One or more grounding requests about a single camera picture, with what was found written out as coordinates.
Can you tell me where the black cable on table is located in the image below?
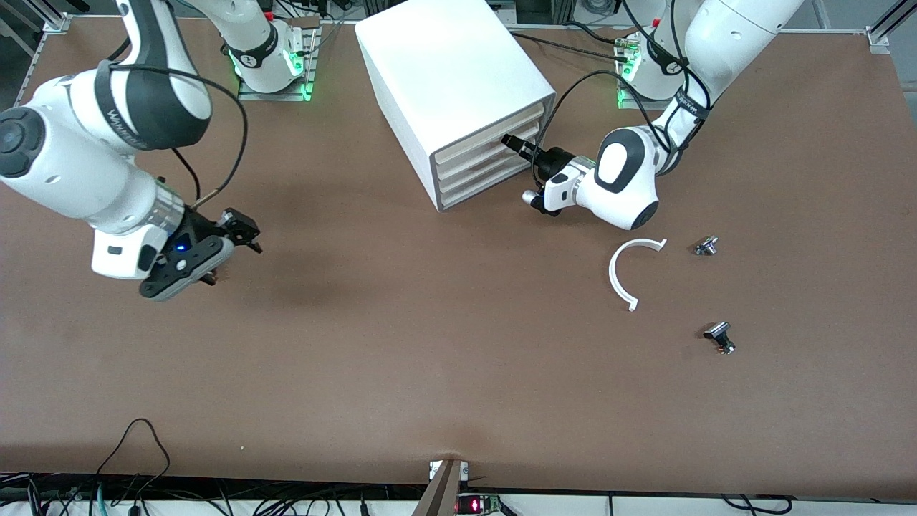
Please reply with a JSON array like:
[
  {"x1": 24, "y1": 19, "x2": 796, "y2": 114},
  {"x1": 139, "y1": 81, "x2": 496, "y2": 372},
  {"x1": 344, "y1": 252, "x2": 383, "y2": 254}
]
[
  {"x1": 509, "y1": 30, "x2": 631, "y2": 64},
  {"x1": 565, "y1": 20, "x2": 635, "y2": 45}
]

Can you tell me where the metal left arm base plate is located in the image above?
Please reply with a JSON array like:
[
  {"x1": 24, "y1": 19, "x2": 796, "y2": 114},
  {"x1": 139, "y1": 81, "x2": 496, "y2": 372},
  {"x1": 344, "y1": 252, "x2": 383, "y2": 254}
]
[{"x1": 616, "y1": 32, "x2": 692, "y2": 110}]

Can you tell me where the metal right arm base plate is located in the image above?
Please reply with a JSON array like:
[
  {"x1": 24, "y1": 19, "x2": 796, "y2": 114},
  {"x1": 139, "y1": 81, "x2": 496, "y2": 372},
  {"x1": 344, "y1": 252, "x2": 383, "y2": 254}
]
[{"x1": 236, "y1": 16, "x2": 320, "y2": 102}]

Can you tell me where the wooden post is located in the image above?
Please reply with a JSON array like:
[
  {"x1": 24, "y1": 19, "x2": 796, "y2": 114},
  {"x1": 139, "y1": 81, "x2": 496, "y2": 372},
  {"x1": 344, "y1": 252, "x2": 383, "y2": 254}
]
[{"x1": 412, "y1": 459, "x2": 463, "y2": 516}]

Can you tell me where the red display device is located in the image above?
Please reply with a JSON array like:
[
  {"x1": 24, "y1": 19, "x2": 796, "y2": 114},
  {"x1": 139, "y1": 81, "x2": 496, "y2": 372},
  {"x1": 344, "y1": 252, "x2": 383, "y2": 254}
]
[{"x1": 457, "y1": 493, "x2": 506, "y2": 516}]

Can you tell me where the black looped table-edge cable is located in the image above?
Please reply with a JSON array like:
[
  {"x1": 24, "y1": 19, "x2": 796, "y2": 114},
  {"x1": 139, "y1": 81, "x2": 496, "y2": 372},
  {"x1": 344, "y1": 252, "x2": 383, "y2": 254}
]
[{"x1": 95, "y1": 418, "x2": 171, "y2": 497}]

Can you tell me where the white curved plastic arc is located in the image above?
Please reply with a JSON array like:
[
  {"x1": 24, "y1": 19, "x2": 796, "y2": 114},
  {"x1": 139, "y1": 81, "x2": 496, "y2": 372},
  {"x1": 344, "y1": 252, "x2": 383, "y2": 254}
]
[{"x1": 608, "y1": 238, "x2": 668, "y2": 312}]

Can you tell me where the white table edge rail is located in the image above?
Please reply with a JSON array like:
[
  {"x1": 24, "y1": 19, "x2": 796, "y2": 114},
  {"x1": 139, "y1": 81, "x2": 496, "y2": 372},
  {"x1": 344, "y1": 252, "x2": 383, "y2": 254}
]
[{"x1": 0, "y1": 493, "x2": 917, "y2": 516}]

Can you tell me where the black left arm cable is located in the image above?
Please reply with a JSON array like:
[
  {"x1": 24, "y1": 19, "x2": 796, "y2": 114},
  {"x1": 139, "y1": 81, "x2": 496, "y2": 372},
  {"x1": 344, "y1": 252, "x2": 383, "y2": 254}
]
[{"x1": 532, "y1": 0, "x2": 711, "y2": 173}]

